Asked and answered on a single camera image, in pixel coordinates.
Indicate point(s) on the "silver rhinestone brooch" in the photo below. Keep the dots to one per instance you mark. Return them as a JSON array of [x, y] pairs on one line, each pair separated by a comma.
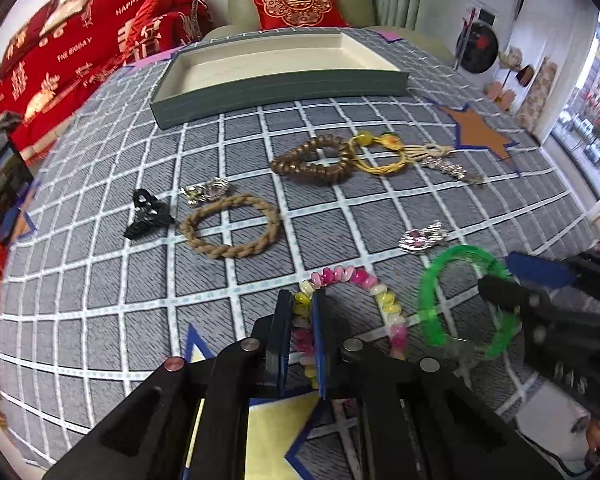
[[207, 192]]

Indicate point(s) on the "orange star patch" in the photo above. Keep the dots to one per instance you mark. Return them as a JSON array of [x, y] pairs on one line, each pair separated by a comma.
[[473, 133]]

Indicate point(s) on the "green translucent bangle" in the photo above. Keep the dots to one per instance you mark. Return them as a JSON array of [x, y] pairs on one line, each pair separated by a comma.
[[468, 326]]

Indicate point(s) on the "person's right hand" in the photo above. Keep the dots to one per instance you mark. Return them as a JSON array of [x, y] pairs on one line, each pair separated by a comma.
[[589, 426]]

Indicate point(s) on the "black claw hair clip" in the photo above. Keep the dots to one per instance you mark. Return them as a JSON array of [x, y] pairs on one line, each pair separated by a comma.
[[150, 213]]

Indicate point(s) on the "yellow star patch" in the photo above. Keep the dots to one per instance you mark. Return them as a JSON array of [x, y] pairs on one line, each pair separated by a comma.
[[273, 427]]

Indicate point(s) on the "pink star patch left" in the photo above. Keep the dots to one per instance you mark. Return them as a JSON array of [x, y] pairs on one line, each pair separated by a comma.
[[159, 57]]

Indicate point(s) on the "green jewelry tray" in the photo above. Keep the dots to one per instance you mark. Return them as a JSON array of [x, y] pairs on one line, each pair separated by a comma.
[[276, 66]]

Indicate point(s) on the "green armchair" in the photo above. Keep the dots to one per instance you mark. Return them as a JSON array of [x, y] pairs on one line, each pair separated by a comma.
[[252, 15]]

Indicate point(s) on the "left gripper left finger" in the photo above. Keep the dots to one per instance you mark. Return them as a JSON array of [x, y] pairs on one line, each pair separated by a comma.
[[278, 346]]

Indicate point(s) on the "pink rhinestone hair clip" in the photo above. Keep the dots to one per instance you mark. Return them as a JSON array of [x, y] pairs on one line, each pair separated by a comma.
[[420, 240]]

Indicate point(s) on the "silver star hair clip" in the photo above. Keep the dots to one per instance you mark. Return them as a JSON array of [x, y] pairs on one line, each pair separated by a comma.
[[455, 171]]

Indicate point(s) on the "pink star patch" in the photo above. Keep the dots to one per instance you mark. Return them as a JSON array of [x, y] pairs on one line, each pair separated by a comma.
[[159, 57], [389, 36]]

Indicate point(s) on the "pink star patch right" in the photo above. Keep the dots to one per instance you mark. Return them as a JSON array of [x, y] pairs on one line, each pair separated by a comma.
[[389, 36]]

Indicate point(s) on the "yellow sunflower cord charm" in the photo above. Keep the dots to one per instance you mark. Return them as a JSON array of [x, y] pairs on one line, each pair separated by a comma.
[[384, 154]]

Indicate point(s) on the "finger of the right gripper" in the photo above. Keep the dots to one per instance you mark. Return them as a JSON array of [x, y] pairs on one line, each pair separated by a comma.
[[512, 297], [540, 271]]

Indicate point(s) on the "red embroidered cushion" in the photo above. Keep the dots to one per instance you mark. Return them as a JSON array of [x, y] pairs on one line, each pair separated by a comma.
[[298, 13]]

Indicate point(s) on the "grey checked table cloth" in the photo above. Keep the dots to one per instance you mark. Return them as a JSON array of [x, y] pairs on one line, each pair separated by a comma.
[[86, 315]]

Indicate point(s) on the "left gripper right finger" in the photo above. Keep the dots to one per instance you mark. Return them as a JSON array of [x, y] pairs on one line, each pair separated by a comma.
[[323, 339]]

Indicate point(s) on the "red wedding blanket sofa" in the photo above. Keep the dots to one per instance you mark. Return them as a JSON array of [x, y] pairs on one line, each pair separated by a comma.
[[68, 48]]

